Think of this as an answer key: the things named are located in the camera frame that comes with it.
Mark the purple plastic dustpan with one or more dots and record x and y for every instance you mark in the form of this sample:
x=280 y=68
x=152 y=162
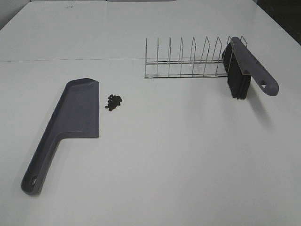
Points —
x=76 y=115

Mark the pile of coffee beans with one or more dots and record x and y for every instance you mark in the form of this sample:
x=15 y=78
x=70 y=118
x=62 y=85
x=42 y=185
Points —
x=113 y=102

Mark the metal wire dish rack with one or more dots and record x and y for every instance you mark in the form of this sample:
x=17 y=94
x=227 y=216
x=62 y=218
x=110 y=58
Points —
x=162 y=60

